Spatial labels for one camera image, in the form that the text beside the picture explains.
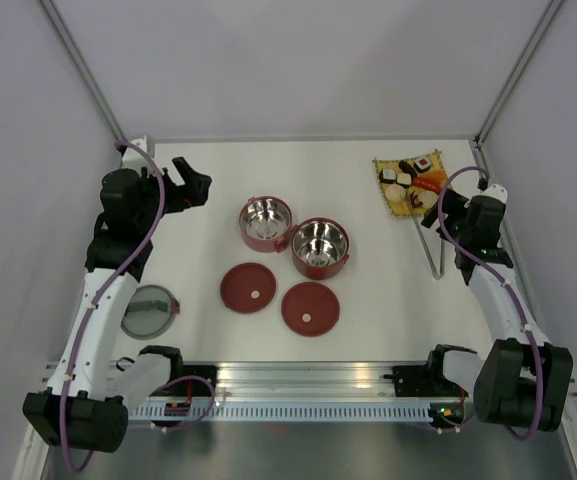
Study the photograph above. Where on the left red steel bowl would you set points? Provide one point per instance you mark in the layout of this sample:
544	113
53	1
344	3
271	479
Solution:
266	224

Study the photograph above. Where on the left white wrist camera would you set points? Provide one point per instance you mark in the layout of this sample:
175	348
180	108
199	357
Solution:
132	150

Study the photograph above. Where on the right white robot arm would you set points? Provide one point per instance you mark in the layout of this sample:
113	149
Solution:
523	382

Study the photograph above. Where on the left aluminium frame post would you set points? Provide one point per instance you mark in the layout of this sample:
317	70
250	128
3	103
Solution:
66	39

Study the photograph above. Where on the white slotted cable duct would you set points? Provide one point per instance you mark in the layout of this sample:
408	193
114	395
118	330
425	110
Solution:
406	412

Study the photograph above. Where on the metal tongs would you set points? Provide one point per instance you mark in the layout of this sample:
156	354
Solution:
434	251

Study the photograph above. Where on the right red lid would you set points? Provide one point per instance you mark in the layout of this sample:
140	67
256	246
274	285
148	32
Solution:
310	309

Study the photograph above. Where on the red lid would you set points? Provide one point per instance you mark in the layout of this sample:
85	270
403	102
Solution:
248	288
310	309

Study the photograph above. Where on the yellow bamboo mat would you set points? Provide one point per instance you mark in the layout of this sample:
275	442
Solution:
410	187

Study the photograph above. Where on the red steel bowl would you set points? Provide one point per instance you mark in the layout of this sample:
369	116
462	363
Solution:
319	248
266	224

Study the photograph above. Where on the round bun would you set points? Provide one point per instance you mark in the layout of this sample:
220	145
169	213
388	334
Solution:
395	193
422	199

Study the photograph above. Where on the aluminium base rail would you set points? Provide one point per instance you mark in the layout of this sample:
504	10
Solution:
318	380

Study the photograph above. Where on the left red lid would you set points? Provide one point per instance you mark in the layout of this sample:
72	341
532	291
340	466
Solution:
248	288

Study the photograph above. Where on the right red steel bowl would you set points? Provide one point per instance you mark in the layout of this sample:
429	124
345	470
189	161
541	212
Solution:
319	248

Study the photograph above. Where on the aluminium frame post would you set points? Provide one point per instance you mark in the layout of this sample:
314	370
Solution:
66	39
537	36

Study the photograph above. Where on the white rice black sushi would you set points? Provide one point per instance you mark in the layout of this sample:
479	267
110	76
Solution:
387	176

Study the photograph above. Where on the orange shrimp sushi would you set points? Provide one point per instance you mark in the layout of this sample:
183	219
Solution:
437	177

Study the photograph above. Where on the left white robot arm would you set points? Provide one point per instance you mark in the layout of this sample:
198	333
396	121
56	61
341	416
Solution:
82	408

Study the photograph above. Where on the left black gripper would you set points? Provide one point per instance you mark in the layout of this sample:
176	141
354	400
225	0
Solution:
192	193

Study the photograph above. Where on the grey transparent lid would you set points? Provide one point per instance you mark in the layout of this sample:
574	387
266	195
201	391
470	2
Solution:
151	311

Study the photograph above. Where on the red salmon nigiri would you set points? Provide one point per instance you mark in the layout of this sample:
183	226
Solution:
427	184

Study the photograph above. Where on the right aluminium frame post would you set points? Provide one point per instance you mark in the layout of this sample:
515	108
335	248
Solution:
537	36

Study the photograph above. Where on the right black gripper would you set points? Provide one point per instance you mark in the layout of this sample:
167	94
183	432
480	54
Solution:
454	205

